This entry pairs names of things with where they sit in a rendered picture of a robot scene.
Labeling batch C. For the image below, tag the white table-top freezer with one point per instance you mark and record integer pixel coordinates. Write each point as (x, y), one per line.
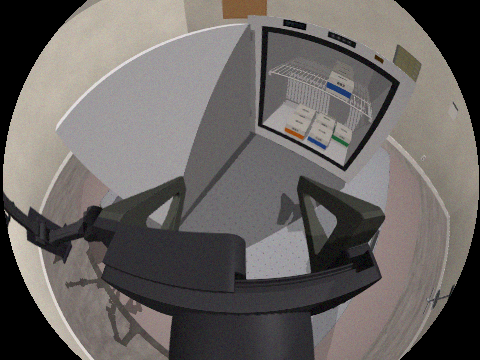
(183, 107)

